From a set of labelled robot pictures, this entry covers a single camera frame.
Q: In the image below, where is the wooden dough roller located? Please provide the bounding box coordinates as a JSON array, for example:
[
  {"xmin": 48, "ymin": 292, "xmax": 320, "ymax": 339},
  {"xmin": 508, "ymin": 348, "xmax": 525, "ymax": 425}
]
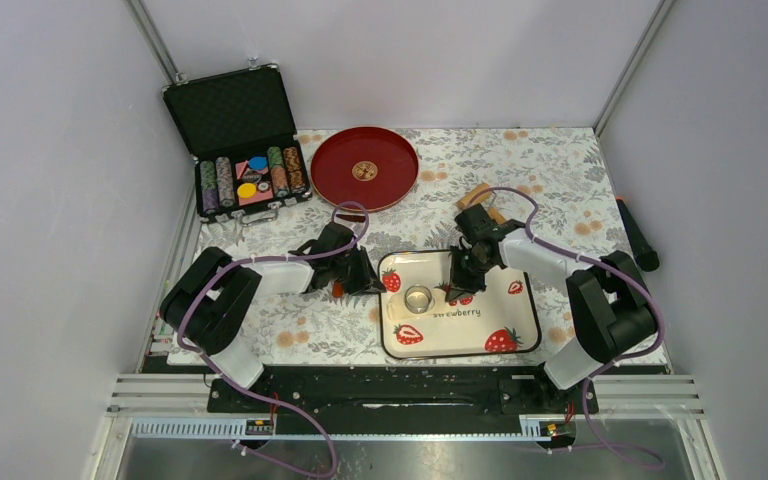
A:
[{"xmin": 456, "ymin": 183, "xmax": 506, "ymax": 225}]

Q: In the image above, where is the silver tape roll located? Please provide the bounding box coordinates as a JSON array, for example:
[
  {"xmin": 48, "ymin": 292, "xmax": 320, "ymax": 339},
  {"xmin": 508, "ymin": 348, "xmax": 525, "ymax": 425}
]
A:
[{"xmin": 403, "ymin": 285, "xmax": 434, "ymax": 315}]

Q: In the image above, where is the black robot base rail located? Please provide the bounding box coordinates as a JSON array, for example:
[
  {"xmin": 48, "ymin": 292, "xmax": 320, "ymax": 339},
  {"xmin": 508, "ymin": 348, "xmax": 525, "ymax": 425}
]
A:
[{"xmin": 206, "ymin": 352, "xmax": 601, "ymax": 437}]

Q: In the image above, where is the round red lacquer tray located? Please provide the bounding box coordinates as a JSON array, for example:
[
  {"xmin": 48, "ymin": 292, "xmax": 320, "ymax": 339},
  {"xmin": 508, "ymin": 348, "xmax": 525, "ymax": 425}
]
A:
[{"xmin": 309, "ymin": 127, "xmax": 419, "ymax": 212}]

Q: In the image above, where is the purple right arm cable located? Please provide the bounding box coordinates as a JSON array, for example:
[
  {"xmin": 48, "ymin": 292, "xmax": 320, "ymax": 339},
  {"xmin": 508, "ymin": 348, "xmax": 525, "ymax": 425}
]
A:
[{"xmin": 466, "ymin": 186, "xmax": 668, "ymax": 472}]

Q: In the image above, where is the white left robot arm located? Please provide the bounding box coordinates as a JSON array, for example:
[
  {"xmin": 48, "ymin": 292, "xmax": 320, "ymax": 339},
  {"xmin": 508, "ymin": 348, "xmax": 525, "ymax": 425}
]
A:
[{"xmin": 159, "ymin": 222, "xmax": 385, "ymax": 411}]

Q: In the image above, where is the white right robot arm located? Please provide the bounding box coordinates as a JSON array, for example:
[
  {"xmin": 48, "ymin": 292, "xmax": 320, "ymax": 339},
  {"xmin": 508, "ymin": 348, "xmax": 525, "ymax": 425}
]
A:
[{"xmin": 446, "ymin": 205, "xmax": 661, "ymax": 412}]

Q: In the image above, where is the square strawberry ceramic plate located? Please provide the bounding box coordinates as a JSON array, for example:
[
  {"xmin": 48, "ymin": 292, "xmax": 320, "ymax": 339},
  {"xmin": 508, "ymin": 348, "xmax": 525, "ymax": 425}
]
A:
[{"xmin": 379, "ymin": 250, "xmax": 542, "ymax": 359}]

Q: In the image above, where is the slotted grey cable duct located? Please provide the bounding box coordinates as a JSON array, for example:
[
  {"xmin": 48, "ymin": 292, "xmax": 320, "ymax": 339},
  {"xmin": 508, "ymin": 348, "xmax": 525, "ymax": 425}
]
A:
[{"xmin": 130, "ymin": 415, "xmax": 576, "ymax": 442}]

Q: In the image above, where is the black poker chip case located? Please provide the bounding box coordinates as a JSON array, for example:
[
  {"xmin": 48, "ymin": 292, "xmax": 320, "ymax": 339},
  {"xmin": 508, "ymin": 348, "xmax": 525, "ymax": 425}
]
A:
[{"xmin": 161, "ymin": 63, "xmax": 313, "ymax": 224}]

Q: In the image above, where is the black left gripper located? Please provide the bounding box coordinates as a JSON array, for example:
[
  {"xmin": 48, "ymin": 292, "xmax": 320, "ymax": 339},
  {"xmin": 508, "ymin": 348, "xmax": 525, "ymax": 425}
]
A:
[{"xmin": 331, "ymin": 246, "xmax": 385, "ymax": 297}]

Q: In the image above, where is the floral patterned tablecloth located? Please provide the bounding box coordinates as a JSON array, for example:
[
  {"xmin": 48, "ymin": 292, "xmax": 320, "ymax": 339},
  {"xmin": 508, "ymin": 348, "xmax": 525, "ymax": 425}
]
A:
[{"xmin": 186, "ymin": 128, "xmax": 630, "ymax": 366}]

